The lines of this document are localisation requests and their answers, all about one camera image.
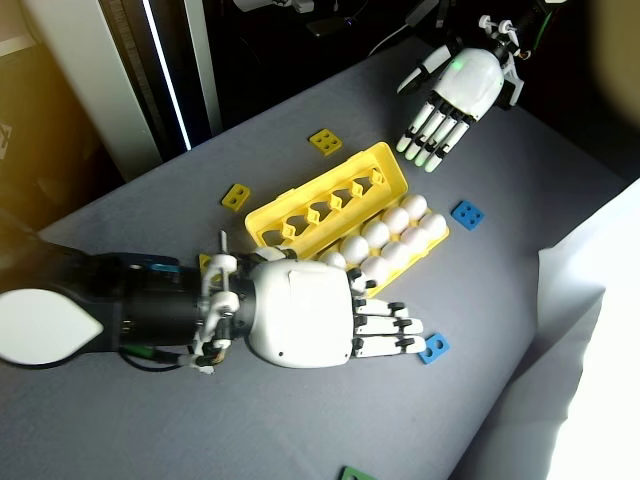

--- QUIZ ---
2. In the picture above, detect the yellow egg carton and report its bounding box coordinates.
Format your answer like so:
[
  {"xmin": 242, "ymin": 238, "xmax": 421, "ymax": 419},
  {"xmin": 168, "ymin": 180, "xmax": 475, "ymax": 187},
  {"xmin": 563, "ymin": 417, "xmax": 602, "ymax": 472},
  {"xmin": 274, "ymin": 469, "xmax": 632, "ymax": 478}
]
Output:
[{"xmin": 243, "ymin": 141, "xmax": 450, "ymax": 300}]

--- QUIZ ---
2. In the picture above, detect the blue four-hole square block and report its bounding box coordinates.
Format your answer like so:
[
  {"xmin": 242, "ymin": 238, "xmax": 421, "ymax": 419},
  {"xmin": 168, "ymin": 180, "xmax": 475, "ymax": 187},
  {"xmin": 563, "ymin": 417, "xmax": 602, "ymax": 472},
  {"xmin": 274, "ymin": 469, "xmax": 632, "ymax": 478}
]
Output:
[{"xmin": 450, "ymin": 199, "xmax": 486, "ymax": 231}]

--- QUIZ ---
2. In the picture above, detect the dark flat device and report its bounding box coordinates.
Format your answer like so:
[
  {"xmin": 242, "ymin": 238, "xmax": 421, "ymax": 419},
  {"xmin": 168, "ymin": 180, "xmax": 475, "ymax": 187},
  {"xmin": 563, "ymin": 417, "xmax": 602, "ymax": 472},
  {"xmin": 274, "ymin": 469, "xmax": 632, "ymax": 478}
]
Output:
[{"xmin": 305, "ymin": 17, "xmax": 359, "ymax": 37}]

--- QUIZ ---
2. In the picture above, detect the yellow four-hole square block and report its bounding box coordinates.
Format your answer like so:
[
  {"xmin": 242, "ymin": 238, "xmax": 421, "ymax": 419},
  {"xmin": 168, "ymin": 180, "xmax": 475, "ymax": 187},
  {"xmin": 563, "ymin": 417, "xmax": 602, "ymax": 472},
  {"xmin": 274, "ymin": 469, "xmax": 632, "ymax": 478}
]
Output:
[{"xmin": 308, "ymin": 128, "xmax": 345, "ymax": 157}]

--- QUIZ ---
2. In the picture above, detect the white plastic object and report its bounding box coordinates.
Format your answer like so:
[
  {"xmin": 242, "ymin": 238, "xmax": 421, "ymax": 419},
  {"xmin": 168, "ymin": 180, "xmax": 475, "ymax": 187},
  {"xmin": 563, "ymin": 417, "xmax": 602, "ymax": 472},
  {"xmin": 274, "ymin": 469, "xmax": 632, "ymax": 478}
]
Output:
[{"xmin": 232, "ymin": 0, "xmax": 321, "ymax": 14}]

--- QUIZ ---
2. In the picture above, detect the yellow two-hole block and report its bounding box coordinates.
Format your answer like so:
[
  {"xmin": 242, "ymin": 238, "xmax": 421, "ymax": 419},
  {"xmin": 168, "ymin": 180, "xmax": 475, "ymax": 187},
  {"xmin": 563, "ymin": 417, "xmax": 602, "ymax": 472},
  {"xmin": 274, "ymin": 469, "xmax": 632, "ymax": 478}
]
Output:
[{"xmin": 221, "ymin": 183, "xmax": 252, "ymax": 210}]

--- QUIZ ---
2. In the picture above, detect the blue two-hole block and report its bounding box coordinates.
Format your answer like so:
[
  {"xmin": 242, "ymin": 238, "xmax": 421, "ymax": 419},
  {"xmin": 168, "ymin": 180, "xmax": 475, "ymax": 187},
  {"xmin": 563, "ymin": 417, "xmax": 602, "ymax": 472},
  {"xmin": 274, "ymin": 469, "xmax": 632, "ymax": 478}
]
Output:
[{"xmin": 417, "ymin": 332, "xmax": 451, "ymax": 366}]

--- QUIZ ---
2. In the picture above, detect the white cloth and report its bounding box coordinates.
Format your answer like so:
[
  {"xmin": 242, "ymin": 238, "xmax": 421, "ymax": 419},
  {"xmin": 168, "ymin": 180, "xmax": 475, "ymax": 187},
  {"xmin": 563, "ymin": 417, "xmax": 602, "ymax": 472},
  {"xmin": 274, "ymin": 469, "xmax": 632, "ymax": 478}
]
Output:
[{"xmin": 449, "ymin": 177, "xmax": 640, "ymax": 480}]

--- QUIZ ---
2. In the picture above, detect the yellow three-hole triangle block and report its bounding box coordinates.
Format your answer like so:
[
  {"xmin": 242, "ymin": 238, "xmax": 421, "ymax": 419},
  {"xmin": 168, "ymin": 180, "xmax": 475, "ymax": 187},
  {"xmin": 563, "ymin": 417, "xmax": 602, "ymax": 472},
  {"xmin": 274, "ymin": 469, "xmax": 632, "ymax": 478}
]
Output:
[{"xmin": 198, "ymin": 253, "xmax": 221, "ymax": 289}]

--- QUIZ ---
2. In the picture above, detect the grey table cloth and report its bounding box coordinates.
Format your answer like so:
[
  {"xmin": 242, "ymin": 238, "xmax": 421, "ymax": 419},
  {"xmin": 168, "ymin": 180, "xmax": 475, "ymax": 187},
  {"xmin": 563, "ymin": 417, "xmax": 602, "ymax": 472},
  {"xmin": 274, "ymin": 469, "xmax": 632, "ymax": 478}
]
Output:
[{"xmin": 0, "ymin": 37, "xmax": 629, "ymax": 480}]

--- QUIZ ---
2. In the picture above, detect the white cable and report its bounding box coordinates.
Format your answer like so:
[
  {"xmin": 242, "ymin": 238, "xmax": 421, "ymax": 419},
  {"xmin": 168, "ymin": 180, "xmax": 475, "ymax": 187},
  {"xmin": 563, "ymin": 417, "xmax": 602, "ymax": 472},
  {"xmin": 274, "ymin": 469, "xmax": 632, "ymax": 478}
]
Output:
[{"xmin": 368, "ymin": 22, "xmax": 412, "ymax": 57}]

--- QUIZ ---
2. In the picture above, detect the white pillar with black rail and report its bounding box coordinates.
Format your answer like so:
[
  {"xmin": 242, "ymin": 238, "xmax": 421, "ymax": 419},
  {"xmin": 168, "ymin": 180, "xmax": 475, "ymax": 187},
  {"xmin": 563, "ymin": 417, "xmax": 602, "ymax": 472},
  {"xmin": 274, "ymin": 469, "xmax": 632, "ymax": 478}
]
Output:
[{"xmin": 22, "ymin": 0, "xmax": 224, "ymax": 181}]

